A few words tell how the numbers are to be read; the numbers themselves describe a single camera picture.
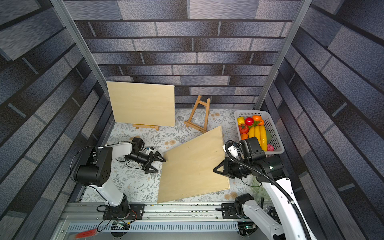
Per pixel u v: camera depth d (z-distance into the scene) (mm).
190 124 1048
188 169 888
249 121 1004
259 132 924
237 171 529
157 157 810
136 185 830
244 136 970
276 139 922
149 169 859
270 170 408
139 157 789
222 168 590
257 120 1004
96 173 477
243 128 1006
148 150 884
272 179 393
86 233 687
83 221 744
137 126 1060
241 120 1038
